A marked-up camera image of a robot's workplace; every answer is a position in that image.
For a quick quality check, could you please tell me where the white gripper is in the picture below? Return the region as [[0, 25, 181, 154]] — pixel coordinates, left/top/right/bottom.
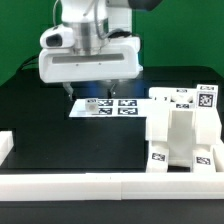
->
[[39, 37, 142, 100]]

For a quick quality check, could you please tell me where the white chair seat piece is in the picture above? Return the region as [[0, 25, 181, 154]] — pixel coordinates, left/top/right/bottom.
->
[[168, 110, 195, 167]]

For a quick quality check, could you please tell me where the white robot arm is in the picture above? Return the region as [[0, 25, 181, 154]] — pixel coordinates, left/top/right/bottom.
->
[[39, 0, 163, 94]]

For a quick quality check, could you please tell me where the white flat back plate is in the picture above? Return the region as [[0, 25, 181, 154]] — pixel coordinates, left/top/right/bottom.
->
[[69, 98, 150, 118]]

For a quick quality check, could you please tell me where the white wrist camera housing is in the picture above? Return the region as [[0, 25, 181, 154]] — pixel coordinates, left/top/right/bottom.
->
[[40, 25, 75, 49]]

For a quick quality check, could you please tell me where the black cable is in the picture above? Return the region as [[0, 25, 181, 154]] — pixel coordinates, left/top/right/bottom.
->
[[16, 54, 41, 73]]

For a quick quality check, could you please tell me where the white thin cable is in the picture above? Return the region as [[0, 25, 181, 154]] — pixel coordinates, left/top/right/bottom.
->
[[52, 0, 63, 28]]

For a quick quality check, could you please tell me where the white left fence rail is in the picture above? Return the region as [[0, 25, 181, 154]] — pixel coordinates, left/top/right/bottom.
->
[[0, 131, 14, 166]]

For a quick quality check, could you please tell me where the white fence rail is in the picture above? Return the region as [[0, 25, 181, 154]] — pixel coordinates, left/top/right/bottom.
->
[[0, 131, 14, 166], [0, 173, 224, 201]]

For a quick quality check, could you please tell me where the white front fence rail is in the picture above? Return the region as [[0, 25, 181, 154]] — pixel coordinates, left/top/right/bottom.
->
[[0, 173, 224, 201]]

